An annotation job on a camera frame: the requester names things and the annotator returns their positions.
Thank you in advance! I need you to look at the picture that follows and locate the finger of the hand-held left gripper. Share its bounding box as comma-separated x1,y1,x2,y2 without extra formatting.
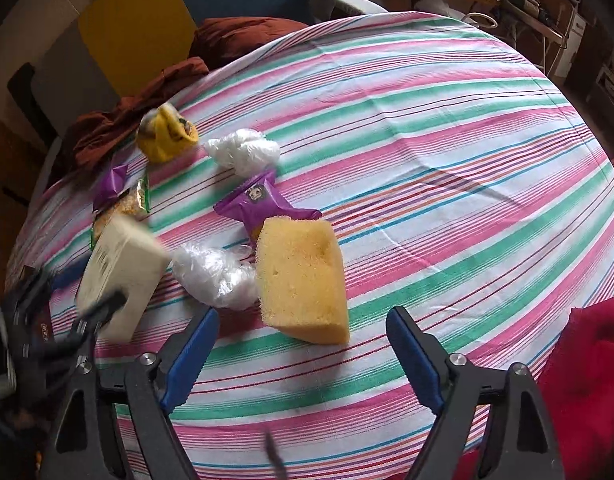
74,287,128,332
7,267,88,312

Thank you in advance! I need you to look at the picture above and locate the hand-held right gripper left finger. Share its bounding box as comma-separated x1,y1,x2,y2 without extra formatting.
44,306,221,480

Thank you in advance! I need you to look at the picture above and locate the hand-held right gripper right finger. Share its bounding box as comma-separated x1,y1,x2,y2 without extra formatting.
385,306,568,480

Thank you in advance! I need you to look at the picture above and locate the beige carton box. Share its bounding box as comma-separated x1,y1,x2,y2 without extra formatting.
76,212,174,343

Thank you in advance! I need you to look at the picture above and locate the white plastic bag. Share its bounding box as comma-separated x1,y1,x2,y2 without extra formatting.
203,128,282,178
171,241,260,311

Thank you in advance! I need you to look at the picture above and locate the green cracker packet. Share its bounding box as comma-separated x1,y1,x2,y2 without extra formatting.
89,172,154,251

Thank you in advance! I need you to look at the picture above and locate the small purple snack packet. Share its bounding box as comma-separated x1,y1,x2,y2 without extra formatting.
92,165,130,213

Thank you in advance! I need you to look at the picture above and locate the yellow sponge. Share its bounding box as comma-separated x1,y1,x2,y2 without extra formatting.
254,216,351,346

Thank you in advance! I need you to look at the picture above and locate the large purple snack packet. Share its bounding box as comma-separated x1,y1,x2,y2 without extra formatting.
213,170,324,241

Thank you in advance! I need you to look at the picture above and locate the wooden wardrobe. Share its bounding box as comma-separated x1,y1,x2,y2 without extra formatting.
0,105,48,281

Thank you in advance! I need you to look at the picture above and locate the yellow crumpled pouch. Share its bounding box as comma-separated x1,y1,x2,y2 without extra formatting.
137,102,200,165

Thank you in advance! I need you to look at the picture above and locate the red garment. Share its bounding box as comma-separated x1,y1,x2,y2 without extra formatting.
537,292,614,480

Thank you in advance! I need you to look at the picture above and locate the maroon cloth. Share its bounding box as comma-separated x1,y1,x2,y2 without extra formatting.
62,16,308,171

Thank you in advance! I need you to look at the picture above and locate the grey yellow blue chair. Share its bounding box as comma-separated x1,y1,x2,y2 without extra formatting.
0,0,388,111

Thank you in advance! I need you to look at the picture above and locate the white cable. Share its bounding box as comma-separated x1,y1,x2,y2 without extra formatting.
459,7,498,31

